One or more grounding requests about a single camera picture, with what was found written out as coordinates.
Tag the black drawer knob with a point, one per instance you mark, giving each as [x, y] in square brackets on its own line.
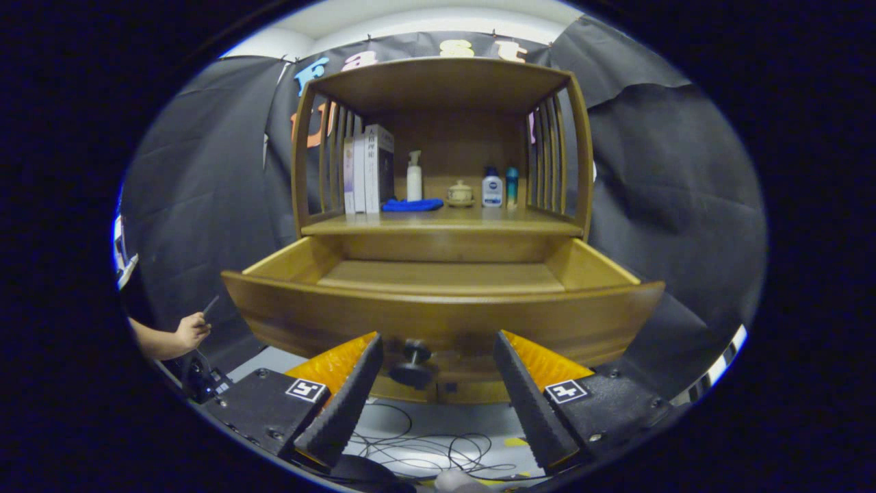
[410, 373]

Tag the wooden cabinet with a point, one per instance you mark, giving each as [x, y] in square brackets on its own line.
[452, 137]

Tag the beige lidded teacup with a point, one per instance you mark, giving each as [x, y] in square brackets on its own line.
[460, 194]

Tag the pale purple book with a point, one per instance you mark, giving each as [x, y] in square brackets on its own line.
[348, 178]

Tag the teal slim bottle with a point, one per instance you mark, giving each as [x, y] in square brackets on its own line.
[512, 188]

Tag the white book with dark cover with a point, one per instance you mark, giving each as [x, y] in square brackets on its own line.
[380, 168]

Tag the thin dark stick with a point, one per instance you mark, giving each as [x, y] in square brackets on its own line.
[211, 305]

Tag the yellow floor tape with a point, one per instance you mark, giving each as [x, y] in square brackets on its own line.
[515, 441]

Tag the black device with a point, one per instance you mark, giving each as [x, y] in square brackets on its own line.
[202, 378]

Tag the blue folded cloth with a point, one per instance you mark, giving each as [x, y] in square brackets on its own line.
[410, 205]

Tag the wooden countertop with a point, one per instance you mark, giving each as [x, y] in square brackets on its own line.
[472, 219]

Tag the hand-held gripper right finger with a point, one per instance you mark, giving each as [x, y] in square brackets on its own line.
[534, 411]

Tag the white bottle with blue cap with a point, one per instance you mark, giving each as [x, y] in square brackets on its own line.
[492, 192]

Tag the white pump bottle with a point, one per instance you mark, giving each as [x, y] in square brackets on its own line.
[414, 181]

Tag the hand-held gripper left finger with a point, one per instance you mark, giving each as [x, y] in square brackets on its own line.
[345, 411]

